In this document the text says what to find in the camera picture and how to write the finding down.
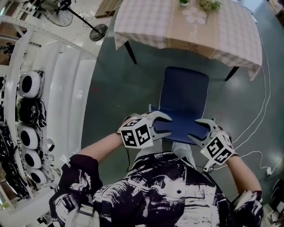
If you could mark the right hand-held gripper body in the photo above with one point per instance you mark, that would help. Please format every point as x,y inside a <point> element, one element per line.
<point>218,148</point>

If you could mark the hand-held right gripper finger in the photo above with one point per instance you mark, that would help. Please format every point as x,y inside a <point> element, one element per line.
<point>199,142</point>
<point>210,124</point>

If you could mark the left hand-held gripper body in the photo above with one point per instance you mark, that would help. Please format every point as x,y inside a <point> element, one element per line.
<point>137,135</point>

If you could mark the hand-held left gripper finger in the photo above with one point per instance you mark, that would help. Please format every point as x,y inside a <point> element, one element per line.
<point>162,134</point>
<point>160,115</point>

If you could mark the blue chair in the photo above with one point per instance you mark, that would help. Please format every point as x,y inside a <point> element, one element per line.
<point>184,93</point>

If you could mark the person's right forearm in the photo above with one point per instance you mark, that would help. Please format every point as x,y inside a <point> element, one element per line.
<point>244,175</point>

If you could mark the person's left forearm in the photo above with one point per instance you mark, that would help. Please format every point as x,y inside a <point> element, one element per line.
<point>99,146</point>

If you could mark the table with checkered cloth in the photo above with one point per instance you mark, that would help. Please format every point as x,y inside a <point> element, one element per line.
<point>130,53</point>

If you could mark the person's right hand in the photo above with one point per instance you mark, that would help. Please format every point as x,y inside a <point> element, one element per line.
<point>221,129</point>

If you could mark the person's left hand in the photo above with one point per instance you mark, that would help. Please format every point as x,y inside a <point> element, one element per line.
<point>128,120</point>

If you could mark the person's left leg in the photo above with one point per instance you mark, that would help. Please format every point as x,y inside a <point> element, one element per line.
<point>148,150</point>

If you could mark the person's leg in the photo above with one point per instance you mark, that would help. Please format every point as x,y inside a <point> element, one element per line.
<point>184,155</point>
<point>148,150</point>

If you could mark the person's right leg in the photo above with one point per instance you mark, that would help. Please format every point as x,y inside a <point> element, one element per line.
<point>184,155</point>

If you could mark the white power strip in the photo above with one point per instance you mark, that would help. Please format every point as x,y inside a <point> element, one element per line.
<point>209,167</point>

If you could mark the white charger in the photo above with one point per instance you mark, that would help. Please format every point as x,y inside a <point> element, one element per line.
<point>269,171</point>

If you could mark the black white patterned shirt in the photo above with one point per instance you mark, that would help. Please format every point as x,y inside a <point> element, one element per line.
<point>155,195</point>

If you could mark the brown table runner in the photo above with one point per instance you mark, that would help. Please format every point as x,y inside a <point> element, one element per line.
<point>186,37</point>

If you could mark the pink checked tablecloth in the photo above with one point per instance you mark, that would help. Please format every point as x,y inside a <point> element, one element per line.
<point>142,22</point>

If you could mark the pink flower shaped mat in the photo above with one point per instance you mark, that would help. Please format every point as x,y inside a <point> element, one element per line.
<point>196,14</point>

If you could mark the white helmet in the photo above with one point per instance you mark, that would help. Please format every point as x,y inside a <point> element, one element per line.
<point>28,85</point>
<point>38,176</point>
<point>27,137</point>
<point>32,158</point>

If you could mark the small plant in white pot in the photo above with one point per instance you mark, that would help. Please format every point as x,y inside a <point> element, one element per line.
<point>184,2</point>

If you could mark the bushy potted plant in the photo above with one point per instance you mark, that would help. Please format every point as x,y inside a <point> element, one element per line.
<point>210,4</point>

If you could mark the black pedestal fan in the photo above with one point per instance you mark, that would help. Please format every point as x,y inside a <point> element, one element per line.
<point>60,13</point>

